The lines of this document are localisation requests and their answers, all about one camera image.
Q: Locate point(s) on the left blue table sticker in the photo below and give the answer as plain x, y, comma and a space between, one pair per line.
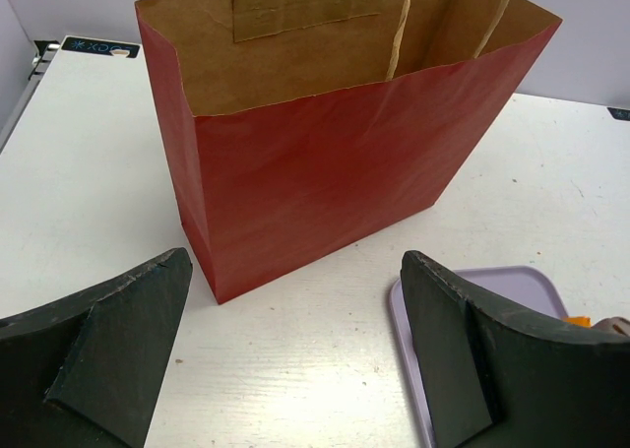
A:
100, 47

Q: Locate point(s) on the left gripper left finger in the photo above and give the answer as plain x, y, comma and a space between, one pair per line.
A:
86, 370

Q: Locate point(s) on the blue table sticker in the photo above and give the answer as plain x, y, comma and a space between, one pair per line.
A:
620, 114
100, 47

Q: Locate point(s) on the long orange baguette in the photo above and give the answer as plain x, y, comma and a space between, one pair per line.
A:
582, 321

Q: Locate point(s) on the metal tongs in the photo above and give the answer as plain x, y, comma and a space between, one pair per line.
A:
614, 325

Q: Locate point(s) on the right blue table sticker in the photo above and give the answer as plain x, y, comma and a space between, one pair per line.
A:
620, 114

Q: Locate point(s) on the lilac plastic tray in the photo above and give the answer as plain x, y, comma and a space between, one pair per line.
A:
522, 284

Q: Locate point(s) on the red paper bag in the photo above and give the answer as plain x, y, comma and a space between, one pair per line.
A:
293, 128

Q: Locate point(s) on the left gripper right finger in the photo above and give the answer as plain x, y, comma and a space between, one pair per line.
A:
498, 374

